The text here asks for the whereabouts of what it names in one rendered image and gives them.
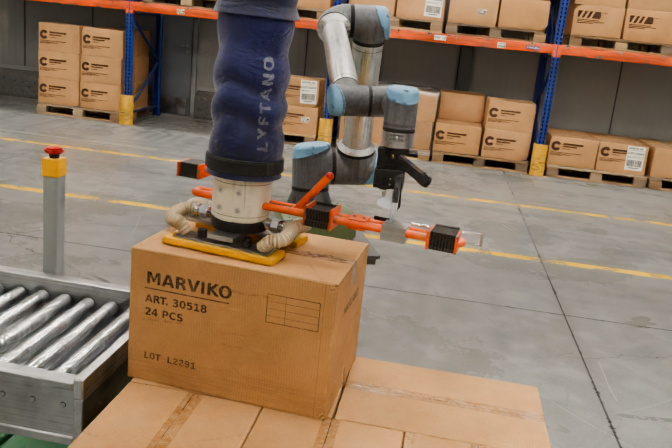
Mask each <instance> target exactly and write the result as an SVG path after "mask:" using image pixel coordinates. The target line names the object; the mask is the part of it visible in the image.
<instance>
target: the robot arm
mask: <svg viewBox="0 0 672 448"><path fill-rule="evenodd" d="M317 32H318V36H319V37H320V39H321V40H322V41H323V43H324V49H325V55H326V62H327V68H328V74H329V81H330V85H329V86H328V89H327V108H328V112H329V114H330V115H333V116H338V117H341V116H345V126H344V136H343V139H341V140H340V141H339V142H338V147H337V148H334V147H330V146H331V145H330V143H328V142H322V141H314V142H303V143H299V144H297V145H295V146H294V148H293V156H292V189H291V193H290V195H289V198H288V200H287V203H292V204H297V203H298V202H299V201H300V200H301V199H302V198H303V197H304V196H305V195H306V194H307V193H308V192H309V191H310V190H311V189H312V188H313V187H314V186H315V185H316V184H317V183H318V182H319V181H320V180H321V179H322V178H323V177H324V176H325V175H326V174H327V173H328V172H332V173H333V174H334V178H333V179H332V180H331V181H330V182H329V183H328V184H327V185H326V186H325V187H324V188H323V189H322V190H321V191H320V192H319V193H318V194H317V195H316V196H315V197H314V198H313V199H312V200H311V201H313V200H316V203H317V201H319V202H325V203H330V204H332V201H331V198H330V195H329V191H328V189H329V185H371V184H373V187H375V188H379V189H381V190H386V191H382V196H383V198H380V199H378V200H377V201H376V204H377V206H378V207H381V208H383V209H385V210H388V211H390V212H391V213H390V221H389V222H390V223H392V221H393V220H394V219H395V218H396V213H397V210H398V209H399V208H400V207H401V199H402V190H403V186H404V179H405V172H406V173H407V174H409V175H410V176H411V177H412V178H414V179H415V180H416V181H417V183H418V184H420V185H421V186H422V187H424V188H427V187H428V186H429V185H430V183H431V181H432V178H431V177H430V176H429V175H428V174H427V173H426V172H423V171H422V170H421V169H420V168H419V167H417V166H416V165H415V164H414V163H412V162H411V161H410V160H409V159H408V158H406V157H405V156H404V155H406V154H409V149H411V148H413V144H414V135H415V127H416V119H417V110H418V102H419V100H420V97H419V90H418V89H417V88H414V87H411V86H405V85H387V86H378V82H379V74H380V66H381V59H382V51H383V45H384V41H385V39H386V40H387V39H389V38H390V16H389V11H388V9H387V8H386V7H385V6H378V5H360V4H341V5H336V6H334V7H331V8H329V9H328V10H326V11H325V12H324V13H323V14H322V15H321V16H320V17H319V20H318V22H317ZM349 38H353V39H352V42H353V46H352V51H351V47H350V42H349ZM374 117H384V120H383V130H382V138H381V145H383V146H379V147H378V150H377V149H375V145H374V144H373V143H372V142H371V138H372V130H373V122H374ZM393 154H394V157H393V156H392V155H393ZM387 189H389V190H387ZM311 201H310V202H311ZM310 202H309V203H310Z"/></svg>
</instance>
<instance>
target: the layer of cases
mask: <svg viewBox="0 0 672 448"><path fill-rule="evenodd" d="M68 448H551V445H550V441H549V436H548V432H547V427H546V423H545V418H544V414H543V409H542V405H541V400H540V396H539V391H538V387H534V386H528V385H522V384H516V383H510V382H504V381H498V380H492V379H486V378H480V377H474V376H469V375H463V374H457V373H451V372H445V371H439V370H433V369H427V368H421V367H415V366H409V365H403V364H397V363H391V362H386V361H380V360H374V359H368V358H362V357H356V359H355V361H354V363H353V365H352V367H351V369H350V371H349V373H348V375H347V377H346V379H345V381H344V383H343V385H342V387H341V389H340V391H339V393H338V395H337V397H336V399H335V400H334V402H333V404H332V406H331V408H330V410H329V412H328V414H327V416H326V418H325V420H324V421H323V420H319V419H314V418H310V417H305V416H301V415H296V414H292V413H288V412H283V411H279V410H274V409H270V408H266V407H261V406H257V405H252V404H248V403H244V402H239V401H235V400H230V399H226V398H222V397H217V396H213V395H208V394H204V393H199V392H195V391H191V390H186V389H182V388H177V387H173V386H169V385H164V384H160V383H155V382H151V381H147V380H142V379H138V378H133V379H132V380H131V382H129V383H128V384H127V385H126V387H125V388H124V389H123V390H122V391H121V392H120V393H119V394H118V395H117V396H116V397H115V398H114V399H113V400H112V401H111V402H110V403H109V404H108V405H107V407H106V408H105V409H104V410H103V411H102V412H101V413H100V414H99V415H98V416H97V417H96V418H95V419H94V420H93V421H92V422H91V423H90V424H89V425H88V426H87V428H86V429H85V430H84V431H83V432H82V433H81V434H80V435H79V436H78V437H77V438H76V439H75V440H74V441H73V442H72V443H71V444H70V445H69V446H68Z"/></svg>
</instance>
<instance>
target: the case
mask: <svg viewBox="0 0 672 448"><path fill-rule="evenodd" d="M176 230H177V228H174V227H172V226H170V227H168V228H166V229H164V230H162V231H160V232H158V233H157V234H155V235H153V236H151V237H149V238H147V239H145V240H143V241H142V242H140V243H138V244H136V245H134V246H132V248H131V279H130V310H129V341H128V372H127V376H129V377H133V378H138V379H142V380H147V381H151V382H155V383H160V384H164V385H169V386H173V387H177V388H182V389H186V390H191V391H195V392H199V393H204V394H208V395H213V396H217V397H222V398H226V399H230V400H235V401H239V402H244V403H248V404H252V405H257V406H261V407H266V408H270V409H274V410H279V411H283V412H288V413H292V414H296V415H301V416H305V417H310V418H314V419H319V420H323V421H324V420H325V418H326V416H327V414H328V412H329V410H330V408H331V406H332V404H333V402H334V400H335V399H336V397H337V395H338V393H339V391H340V389H341V387H342V385H343V383H344V381H345V379H346V377H347V375H348V373H349V371H350V369H351V367H352V365H353V363H354V361H355V359H356V352H357V343H358V334H359V326H360V317H361V308H362V300H363V291H364V282H365V273H366V265H367V256H368V247H369V244H368V243H363V242H357V241H351V240H345V239H339V238H333V237H327V236H321V235H315V234H309V233H302V234H307V235H308V240H307V241H306V242H305V243H303V244H302V245H300V246H299V247H298V248H292V247H287V246H285V247H281V248H276V249H278V250H283V251H285V257H284V258H283V259H281V260H280V261H278V262H277V263H276V264H274V265H273V266H267V265H262V264H258V263H253V262H249V261H244V260H240V259H235V258H231V257H226V256H222V255H217V254H213V253H208V252H204V251H199V250H195V249H190V248H186V247H181V246H177V245H172V244H168V243H163V236H165V235H167V234H170V233H172V232H174V231H176Z"/></svg>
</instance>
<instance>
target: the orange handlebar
mask: <svg viewBox="0 0 672 448"><path fill-rule="evenodd" d="M192 194H193V195H195V196H198V197H203V198H208V199H212V194H213V188H209V187H203V186H198V187H194V188H193V189H192ZM270 202H273V203H278V204H282V205H286V206H282V205H277V204H272V203H267V202H265V203H263V205H262V208H263V209H264V210H268V211H273V212H278V213H283V214H288V215H293V216H298V217H303V214H304V208H303V209H298V208H293V207H294V206H295V205H296V204H292V203H287V202H282V201H276V200H270ZM287 205H288V206H292V207H288V206H287ZM370 218H371V217H370V216H365V215H360V214H353V215H349V214H344V213H338V215H337V216H334V217H333V223H334V224H339V225H344V226H348V227H347V229H352V230H358V231H363V232H364V231H365V230H369V231H374V232H379V233H380V232H381V225H382V223H384V222H385V221H380V220H375V219H370ZM427 231H428V230H426V229H421V228H416V227H411V226H410V228H409V230H407V231H406V233H405V238H409V239H414V240H419V241H424V242H426V236H427ZM465 245H466V240H465V239H464V238H463V237H461V238H460V240H459V242H458V248H461V247H464V246H465Z"/></svg>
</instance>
